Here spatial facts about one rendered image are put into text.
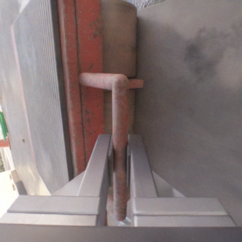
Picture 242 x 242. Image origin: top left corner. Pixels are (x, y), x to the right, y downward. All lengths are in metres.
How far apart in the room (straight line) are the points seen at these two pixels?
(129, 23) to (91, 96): 0.10
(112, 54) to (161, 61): 0.06
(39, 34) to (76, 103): 0.09
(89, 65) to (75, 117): 0.05
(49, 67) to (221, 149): 0.20
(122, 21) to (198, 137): 0.16
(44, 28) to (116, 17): 0.08
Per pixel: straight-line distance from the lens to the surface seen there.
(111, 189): 0.27
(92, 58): 0.17
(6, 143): 4.17
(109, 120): 0.22
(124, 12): 0.23
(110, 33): 0.21
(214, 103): 0.20
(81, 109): 0.17
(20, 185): 3.26
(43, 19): 0.20
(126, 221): 0.44
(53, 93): 0.19
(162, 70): 0.23
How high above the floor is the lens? 0.20
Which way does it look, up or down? 37 degrees down
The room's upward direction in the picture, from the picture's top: 104 degrees counter-clockwise
